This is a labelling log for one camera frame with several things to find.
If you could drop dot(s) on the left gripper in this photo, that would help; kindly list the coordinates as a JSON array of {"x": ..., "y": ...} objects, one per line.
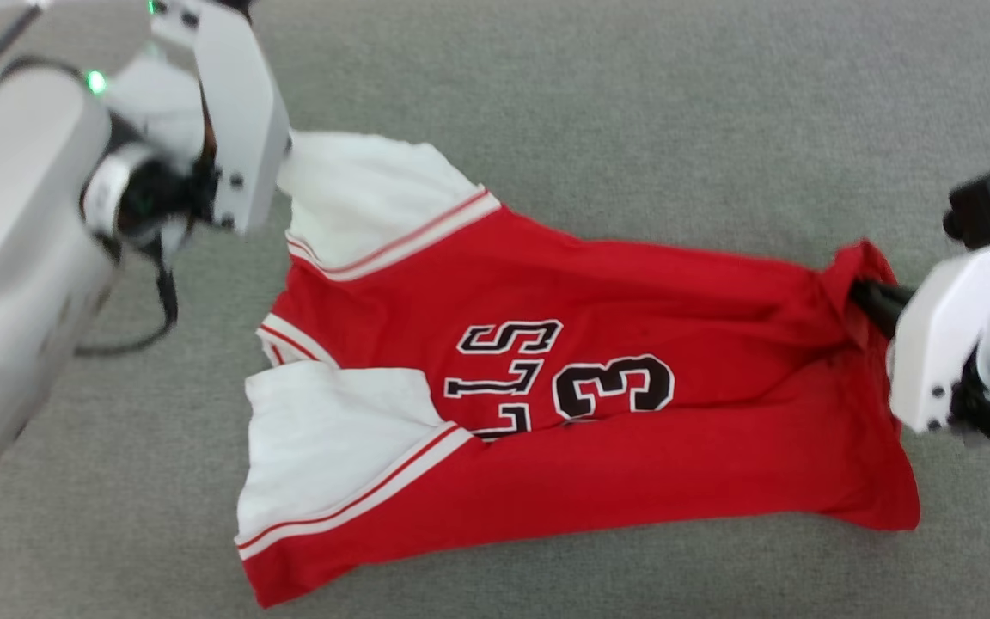
[{"x": 241, "y": 129}]

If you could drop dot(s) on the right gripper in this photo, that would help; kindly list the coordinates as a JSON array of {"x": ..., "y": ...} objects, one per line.
[{"x": 933, "y": 344}]

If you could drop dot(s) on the red white basketball jersey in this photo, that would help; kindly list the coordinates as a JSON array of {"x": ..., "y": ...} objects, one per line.
[{"x": 632, "y": 481}]

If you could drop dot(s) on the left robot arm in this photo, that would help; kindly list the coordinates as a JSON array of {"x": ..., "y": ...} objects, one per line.
[{"x": 14, "y": 258}]

